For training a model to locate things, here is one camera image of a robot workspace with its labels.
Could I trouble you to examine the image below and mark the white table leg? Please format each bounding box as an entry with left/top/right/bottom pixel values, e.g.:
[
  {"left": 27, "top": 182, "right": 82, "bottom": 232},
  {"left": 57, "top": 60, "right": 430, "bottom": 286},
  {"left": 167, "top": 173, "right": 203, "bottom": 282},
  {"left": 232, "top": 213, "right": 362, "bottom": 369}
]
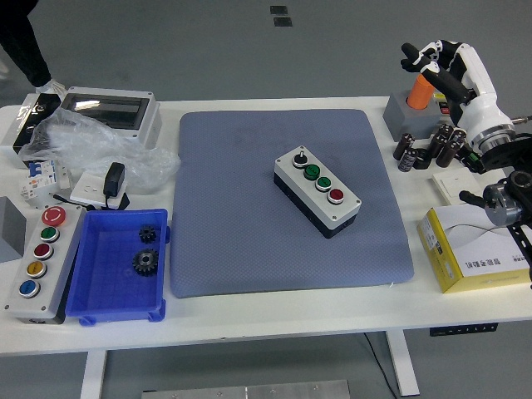
[
  {"left": 79, "top": 350, "right": 108, "bottom": 399},
  {"left": 384, "top": 330, "right": 421, "bottom": 397}
]

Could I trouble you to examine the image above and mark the yellow white carton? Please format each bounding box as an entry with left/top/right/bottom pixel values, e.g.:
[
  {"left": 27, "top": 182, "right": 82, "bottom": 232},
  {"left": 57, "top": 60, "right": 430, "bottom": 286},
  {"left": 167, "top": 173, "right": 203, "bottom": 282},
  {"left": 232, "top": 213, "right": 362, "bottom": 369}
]
[{"left": 416, "top": 206, "right": 532, "bottom": 294}]

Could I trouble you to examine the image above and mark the black power adapter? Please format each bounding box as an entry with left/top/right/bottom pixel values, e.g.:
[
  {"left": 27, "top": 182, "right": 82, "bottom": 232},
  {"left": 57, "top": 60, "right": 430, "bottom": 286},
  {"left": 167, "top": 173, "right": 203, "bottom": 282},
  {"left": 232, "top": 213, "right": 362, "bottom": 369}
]
[{"left": 102, "top": 161, "right": 126, "bottom": 199}]

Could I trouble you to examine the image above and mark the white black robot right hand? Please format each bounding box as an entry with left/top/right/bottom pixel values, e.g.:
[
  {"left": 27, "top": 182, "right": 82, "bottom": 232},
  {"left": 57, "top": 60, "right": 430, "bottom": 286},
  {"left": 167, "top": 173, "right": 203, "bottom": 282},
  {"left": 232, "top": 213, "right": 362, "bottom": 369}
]
[{"left": 400, "top": 39, "right": 515, "bottom": 142}]

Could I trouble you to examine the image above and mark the white wall switch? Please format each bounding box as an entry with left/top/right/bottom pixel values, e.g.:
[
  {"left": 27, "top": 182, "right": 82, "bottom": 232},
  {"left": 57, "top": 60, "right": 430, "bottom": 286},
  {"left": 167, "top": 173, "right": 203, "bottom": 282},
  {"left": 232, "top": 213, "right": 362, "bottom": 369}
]
[{"left": 431, "top": 170, "right": 487, "bottom": 205}]

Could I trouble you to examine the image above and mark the four-button grey control box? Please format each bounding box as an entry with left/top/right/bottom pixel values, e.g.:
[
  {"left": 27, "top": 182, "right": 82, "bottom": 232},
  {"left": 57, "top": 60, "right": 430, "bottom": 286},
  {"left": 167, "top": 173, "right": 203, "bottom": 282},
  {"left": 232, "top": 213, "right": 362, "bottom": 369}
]
[{"left": 273, "top": 145, "right": 362, "bottom": 240}]

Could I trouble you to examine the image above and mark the large black gear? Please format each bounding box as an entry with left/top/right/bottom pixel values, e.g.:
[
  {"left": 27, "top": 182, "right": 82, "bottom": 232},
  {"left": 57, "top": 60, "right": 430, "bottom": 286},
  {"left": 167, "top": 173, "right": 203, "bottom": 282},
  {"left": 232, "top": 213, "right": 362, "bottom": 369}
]
[{"left": 131, "top": 248, "right": 160, "bottom": 277}]

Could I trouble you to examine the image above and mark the white wall socket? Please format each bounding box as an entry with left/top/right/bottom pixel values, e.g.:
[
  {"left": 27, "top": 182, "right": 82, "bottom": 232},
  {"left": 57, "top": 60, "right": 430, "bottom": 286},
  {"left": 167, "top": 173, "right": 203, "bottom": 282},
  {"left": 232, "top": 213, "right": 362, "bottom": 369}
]
[{"left": 69, "top": 171, "right": 131, "bottom": 211}]

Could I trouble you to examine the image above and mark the orange cylinder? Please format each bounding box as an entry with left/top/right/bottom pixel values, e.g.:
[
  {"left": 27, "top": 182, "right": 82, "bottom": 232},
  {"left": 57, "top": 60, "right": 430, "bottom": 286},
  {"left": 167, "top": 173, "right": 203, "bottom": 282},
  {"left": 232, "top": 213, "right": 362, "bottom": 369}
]
[{"left": 406, "top": 74, "right": 436, "bottom": 111}]

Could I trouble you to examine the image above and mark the grey metal block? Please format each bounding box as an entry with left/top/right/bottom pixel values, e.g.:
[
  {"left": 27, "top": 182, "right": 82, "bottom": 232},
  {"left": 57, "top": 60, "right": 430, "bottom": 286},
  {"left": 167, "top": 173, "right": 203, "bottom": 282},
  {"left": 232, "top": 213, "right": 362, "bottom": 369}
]
[{"left": 0, "top": 195, "right": 27, "bottom": 264}]

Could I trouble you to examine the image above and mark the white blue circuit breaker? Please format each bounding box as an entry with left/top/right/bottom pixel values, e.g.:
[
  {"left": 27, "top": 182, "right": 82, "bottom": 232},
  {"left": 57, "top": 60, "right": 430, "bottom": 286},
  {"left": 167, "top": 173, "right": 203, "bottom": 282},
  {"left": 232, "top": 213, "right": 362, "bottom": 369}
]
[{"left": 18, "top": 159, "right": 74, "bottom": 209}]

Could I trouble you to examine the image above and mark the white box with black panel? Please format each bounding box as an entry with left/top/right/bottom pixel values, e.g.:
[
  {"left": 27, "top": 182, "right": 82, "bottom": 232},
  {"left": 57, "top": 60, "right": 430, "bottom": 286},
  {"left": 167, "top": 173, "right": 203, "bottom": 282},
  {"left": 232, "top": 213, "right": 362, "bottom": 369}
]
[{"left": 0, "top": 92, "right": 62, "bottom": 170}]

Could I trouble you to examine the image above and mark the person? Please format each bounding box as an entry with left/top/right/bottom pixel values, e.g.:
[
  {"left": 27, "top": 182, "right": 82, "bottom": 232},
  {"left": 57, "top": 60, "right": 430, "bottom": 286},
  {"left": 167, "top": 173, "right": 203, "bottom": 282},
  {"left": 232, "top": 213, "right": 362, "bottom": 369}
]
[{"left": 0, "top": 0, "right": 67, "bottom": 99}]

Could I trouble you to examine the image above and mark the grey enclosure with clear lid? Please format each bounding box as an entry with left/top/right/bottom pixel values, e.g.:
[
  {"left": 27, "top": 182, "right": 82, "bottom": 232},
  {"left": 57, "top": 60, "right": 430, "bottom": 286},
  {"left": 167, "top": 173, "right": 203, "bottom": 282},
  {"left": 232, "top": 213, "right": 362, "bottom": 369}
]
[{"left": 57, "top": 86, "right": 163, "bottom": 150}]

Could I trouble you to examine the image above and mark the black desk control panel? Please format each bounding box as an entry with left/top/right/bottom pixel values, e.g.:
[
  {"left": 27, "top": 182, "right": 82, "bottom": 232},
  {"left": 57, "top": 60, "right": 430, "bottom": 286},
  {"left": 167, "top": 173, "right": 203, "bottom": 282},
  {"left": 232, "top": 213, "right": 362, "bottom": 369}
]
[{"left": 429, "top": 322, "right": 499, "bottom": 337}]

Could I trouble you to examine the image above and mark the grey metal plate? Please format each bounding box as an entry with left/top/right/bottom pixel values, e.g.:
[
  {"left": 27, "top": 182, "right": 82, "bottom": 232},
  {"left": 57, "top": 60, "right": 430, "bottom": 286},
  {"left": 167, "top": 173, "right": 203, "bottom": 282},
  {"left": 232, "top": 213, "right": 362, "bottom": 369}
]
[{"left": 140, "top": 379, "right": 351, "bottom": 399}]

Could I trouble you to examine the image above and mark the grey base block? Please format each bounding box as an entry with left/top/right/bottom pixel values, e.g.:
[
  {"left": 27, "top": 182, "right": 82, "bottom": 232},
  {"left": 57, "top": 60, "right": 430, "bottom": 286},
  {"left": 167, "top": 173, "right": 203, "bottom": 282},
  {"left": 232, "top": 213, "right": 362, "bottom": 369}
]
[{"left": 382, "top": 91, "right": 448, "bottom": 142}]

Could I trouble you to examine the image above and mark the clear plastic bag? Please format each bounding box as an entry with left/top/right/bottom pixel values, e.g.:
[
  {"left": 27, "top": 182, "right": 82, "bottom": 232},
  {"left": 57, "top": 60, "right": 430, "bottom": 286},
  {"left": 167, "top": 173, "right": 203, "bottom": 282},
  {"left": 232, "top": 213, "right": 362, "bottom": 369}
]
[{"left": 18, "top": 110, "right": 182, "bottom": 193}]

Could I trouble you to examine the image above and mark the black cable under table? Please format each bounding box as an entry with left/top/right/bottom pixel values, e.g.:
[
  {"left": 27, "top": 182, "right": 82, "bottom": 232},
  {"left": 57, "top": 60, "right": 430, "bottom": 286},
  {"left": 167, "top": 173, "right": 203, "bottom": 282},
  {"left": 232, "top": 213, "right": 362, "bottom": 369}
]
[{"left": 363, "top": 332, "right": 400, "bottom": 399}]

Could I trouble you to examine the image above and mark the black adapter cord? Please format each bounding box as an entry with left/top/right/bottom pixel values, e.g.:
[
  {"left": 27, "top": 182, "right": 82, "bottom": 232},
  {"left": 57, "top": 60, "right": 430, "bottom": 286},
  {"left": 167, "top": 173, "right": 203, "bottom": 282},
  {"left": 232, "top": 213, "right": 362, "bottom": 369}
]
[{"left": 48, "top": 191, "right": 110, "bottom": 211}]

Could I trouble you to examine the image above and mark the blue plastic bin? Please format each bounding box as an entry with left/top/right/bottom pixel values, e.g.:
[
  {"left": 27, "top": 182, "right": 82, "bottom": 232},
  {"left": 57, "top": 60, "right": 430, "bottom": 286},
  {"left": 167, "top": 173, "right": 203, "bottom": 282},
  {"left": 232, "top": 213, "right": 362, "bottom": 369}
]
[{"left": 65, "top": 207, "right": 171, "bottom": 328}]

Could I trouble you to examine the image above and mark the short black capacitor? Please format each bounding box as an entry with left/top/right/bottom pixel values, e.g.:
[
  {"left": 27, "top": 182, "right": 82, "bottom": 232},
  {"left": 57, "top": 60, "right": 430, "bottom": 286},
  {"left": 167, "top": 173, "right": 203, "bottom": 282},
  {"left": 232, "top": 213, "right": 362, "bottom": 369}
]
[{"left": 413, "top": 148, "right": 433, "bottom": 170}]

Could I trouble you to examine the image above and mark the grey-blue padded mat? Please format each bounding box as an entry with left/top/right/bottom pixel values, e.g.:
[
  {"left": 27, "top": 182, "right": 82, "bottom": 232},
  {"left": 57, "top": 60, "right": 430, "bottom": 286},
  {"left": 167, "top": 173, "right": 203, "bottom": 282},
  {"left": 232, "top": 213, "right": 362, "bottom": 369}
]
[{"left": 169, "top": 108, "right": 416, "bottom": 299}]

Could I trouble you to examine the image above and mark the five-button grey control box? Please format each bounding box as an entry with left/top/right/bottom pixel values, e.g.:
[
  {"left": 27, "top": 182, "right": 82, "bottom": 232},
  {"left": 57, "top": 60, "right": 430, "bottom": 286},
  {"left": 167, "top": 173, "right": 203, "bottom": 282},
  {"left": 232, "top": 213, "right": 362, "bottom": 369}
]
[{"left": 2, "top": 203, "right": 86, "bottom": 325}]

